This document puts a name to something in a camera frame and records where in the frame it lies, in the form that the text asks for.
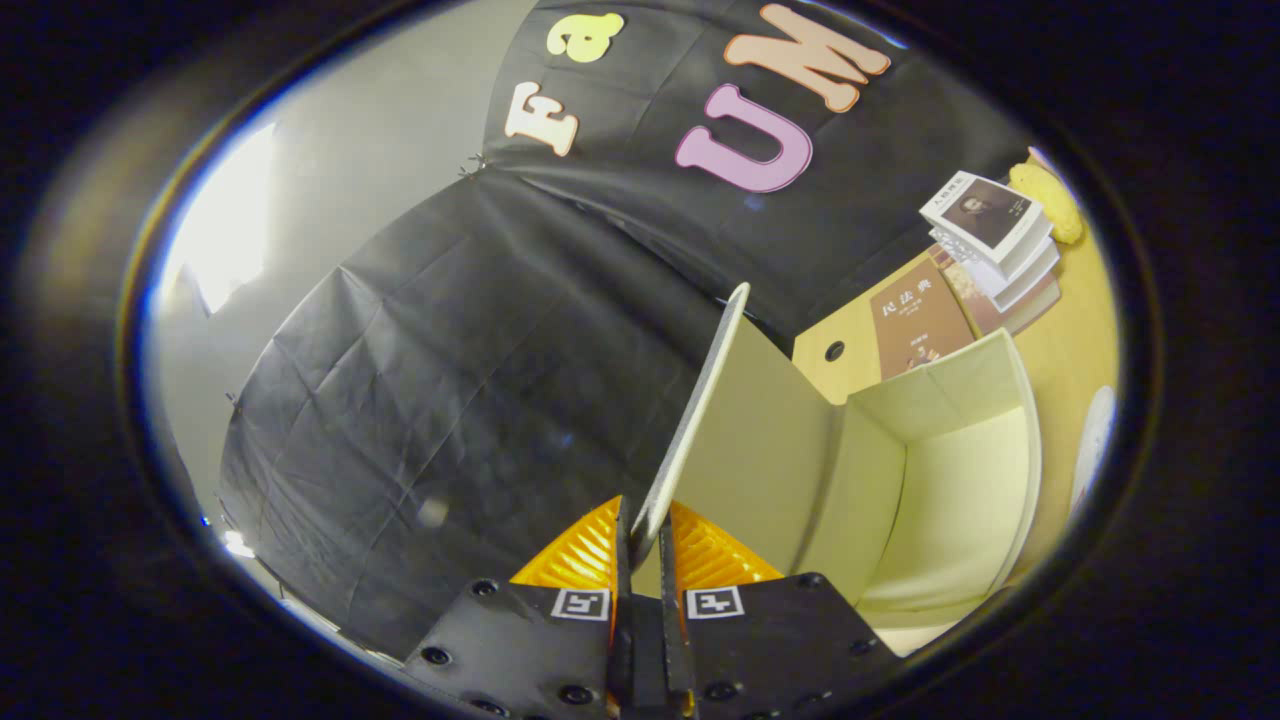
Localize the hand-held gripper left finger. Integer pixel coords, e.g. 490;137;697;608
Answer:
403;494;642;720

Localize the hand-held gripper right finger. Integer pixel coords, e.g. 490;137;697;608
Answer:
657;500;899;720

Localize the beige fabric storage box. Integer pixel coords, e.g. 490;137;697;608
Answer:
630;283;1044;657

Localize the white shoe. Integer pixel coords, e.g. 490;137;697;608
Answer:
1070;385;1117;517

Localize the black backdrop cloth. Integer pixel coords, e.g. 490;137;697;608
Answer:
215;0;1036;661

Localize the brown cover book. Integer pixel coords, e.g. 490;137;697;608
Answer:
869;255;977;382

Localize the thick patterned cover book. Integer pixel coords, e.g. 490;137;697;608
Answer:
930;245;1062;336

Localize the plain white book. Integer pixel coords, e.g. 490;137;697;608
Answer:
930;230;1057;293

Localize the white book with portrait cover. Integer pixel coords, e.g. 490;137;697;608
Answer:
919;170;1047;267

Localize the yellow plush toy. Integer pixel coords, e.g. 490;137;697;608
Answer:
1008;162;1085;247

